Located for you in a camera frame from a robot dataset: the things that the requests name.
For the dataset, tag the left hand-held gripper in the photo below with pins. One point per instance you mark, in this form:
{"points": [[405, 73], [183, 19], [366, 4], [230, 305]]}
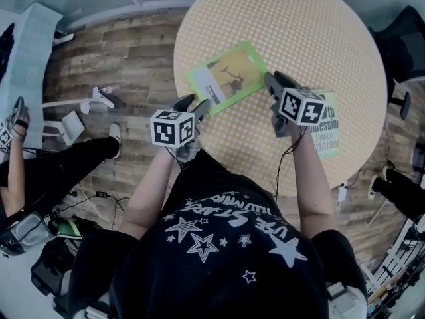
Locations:
{"points": [[169, 130]]}

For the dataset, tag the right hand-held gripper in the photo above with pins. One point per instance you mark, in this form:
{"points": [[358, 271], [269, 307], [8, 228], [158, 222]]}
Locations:
{"points": [[299, 106]]}

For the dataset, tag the green book with yellow picture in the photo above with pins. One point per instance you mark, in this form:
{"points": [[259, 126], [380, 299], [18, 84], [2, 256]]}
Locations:
{"points": [[229, 76]]}

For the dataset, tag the green paperback novel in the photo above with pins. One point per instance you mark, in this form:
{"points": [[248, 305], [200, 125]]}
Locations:
{"points": [[328, 135]]}

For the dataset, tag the person's left forearm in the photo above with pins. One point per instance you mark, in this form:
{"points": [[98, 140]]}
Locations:
{"points": [[149, 198]]}

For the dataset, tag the person's right forearm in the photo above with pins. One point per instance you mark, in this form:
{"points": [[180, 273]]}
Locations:
{"points": [[312, 184]]}

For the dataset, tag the round table with yellow cloth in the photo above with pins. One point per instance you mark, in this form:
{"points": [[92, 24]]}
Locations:
{"points": [[282, 28]]}

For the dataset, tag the white power strip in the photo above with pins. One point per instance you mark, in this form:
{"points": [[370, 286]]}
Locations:
{"points": [[342, 191]]}

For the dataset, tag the black power adapter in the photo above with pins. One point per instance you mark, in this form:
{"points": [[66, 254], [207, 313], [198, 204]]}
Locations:
{"points": [[101, 194]]}

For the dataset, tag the black office chair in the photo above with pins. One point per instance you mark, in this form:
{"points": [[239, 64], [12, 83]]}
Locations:
{"points": [[405, 45]]}

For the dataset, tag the thin white rod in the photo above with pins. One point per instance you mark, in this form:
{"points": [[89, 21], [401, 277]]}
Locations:
{"points": [[376, 211]]}

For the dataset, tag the person's black star-print shirt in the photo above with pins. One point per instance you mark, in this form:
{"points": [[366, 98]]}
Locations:
{"points": [[219, 271]]}

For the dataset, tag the light blue covered table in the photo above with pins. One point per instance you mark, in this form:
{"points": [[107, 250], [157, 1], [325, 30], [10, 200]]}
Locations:
{"points": [[30, 45]]}

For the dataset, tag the green and black helmet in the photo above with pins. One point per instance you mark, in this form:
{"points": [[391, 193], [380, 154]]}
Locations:
{"points": [[68, 228]]}

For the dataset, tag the white metal rack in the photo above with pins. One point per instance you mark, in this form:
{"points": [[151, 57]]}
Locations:
{"points": [[398, 264]]}

